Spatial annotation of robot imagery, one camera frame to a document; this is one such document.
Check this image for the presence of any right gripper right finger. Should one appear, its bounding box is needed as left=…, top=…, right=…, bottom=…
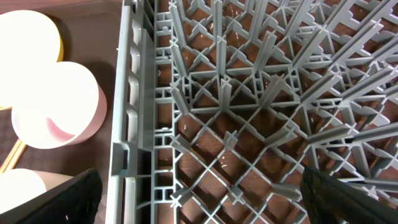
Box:
left=300, top=167, right=397, bottom=223

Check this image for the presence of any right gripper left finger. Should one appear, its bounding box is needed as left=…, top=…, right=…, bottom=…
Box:
left=1, top=169, right=103, bottom=224

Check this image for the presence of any white green cup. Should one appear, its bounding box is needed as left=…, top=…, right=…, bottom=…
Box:
left=1, top=169, right=73, bottom=213

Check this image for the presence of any wooden chopstick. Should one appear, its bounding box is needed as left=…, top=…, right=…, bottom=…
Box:
left=1, top=139, right=27, bottom=173

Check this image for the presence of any pink white bowl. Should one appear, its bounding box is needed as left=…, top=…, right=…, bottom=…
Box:
left=11, top=62, right=107, bottom=149

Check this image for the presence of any yellow round plate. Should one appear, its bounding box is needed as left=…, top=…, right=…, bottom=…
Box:
left=1, top=10, right=64, bottom=109

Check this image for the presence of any grey plastic dishwasher rack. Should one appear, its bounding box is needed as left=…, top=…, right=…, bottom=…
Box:
left=106, top=0, right=397, bottom=223

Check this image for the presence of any dark brown serving tray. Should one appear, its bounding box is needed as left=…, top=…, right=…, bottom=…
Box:
left=0, top=0, right=124, bottom=200

